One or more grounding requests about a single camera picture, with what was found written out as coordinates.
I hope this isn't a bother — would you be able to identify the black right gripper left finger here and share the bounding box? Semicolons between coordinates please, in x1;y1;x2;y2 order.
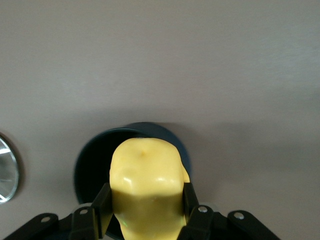
68;181;115;240

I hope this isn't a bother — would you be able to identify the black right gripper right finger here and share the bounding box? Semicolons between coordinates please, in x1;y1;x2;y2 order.
177;181;219;240

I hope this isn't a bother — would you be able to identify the yellow potato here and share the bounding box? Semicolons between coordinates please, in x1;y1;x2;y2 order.
108;136;191;240

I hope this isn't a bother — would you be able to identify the glass lid with blue knob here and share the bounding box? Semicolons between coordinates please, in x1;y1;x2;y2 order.
0;131;21;206

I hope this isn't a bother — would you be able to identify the black pot with blue handle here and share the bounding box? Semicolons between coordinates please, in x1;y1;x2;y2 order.
73;121;194;239

